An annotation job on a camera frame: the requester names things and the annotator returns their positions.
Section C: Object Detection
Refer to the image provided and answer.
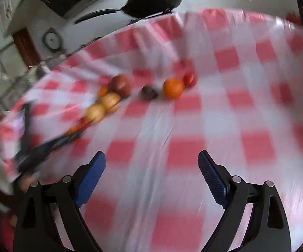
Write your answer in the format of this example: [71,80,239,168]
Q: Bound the yellow striped melon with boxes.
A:
[85,103,107,123]
[100,92,121,114]

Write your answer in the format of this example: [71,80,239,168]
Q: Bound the black wok with lid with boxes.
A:
[75,0,182,24]

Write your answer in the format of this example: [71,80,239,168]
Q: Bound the wooden glass door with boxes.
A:
[0,24,40,119]

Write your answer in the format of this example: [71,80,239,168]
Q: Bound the red apple with stem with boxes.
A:
[108,75,132,98]

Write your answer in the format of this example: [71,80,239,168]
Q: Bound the small red tomato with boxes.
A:
[182,72,198,88]

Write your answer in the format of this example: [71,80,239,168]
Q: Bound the red white checkered tablecloth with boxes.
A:
[0,9,303,251]

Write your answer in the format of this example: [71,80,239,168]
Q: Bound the dark passion fruit back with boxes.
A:
[140,85,159,101]

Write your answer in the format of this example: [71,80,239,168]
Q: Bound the orange mandarin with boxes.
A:
[162,78,185,100]
[65,126,83,143]
[97,85,109,98]

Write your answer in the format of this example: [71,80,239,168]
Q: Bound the white rice cooker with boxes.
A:
[42,28,63,53]

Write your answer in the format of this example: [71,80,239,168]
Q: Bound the orange mandarin back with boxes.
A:
[97,85,109,98]

